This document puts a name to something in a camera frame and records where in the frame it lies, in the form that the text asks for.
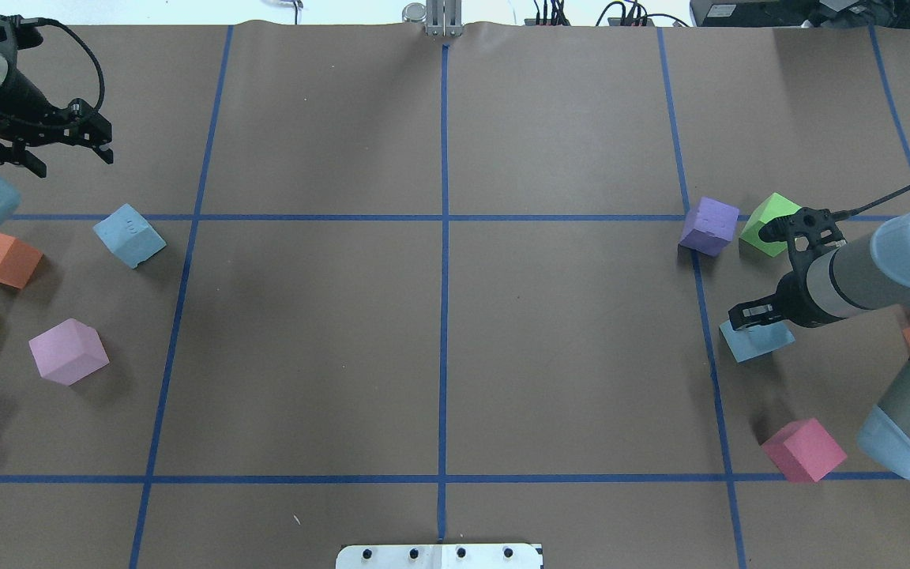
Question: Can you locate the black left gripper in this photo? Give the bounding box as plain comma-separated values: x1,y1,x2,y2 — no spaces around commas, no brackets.
0,80,115,178

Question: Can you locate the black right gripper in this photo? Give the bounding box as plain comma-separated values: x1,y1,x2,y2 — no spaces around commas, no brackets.
728,273,816,330

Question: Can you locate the blue foam block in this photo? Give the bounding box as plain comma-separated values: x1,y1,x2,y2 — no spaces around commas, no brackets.
93,204,167,269
720,320,795,363

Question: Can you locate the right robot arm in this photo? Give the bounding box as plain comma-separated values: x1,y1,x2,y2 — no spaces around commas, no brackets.
728,208,910,481

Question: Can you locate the green foam block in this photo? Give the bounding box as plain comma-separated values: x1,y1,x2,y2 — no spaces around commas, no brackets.
739,192,803,258

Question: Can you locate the purple foam block right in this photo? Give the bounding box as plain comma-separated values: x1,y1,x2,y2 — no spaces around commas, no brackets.
678,197,740,257

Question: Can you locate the orange foam block left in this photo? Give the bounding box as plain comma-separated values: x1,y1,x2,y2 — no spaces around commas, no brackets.
0,232,43,289

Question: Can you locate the magenta foam block right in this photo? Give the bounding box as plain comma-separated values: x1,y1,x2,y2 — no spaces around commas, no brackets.
761,418,848,483

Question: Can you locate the light pink foam block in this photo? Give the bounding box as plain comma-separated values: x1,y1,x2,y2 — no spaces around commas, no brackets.
28,319,111,386

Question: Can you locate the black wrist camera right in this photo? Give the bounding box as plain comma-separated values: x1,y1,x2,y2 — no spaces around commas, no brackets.
758,208,852,273

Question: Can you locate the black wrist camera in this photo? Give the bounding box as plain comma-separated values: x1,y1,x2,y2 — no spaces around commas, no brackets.
758,208,852,273
0,14,43,61

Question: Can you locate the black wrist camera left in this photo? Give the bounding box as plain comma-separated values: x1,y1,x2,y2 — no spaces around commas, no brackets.
0,14,43,61

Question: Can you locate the aluminium frame post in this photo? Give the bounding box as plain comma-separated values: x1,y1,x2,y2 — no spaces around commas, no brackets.
423,0,464,37

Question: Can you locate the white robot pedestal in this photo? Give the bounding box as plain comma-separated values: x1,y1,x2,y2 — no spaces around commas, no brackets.
335,543,545,568

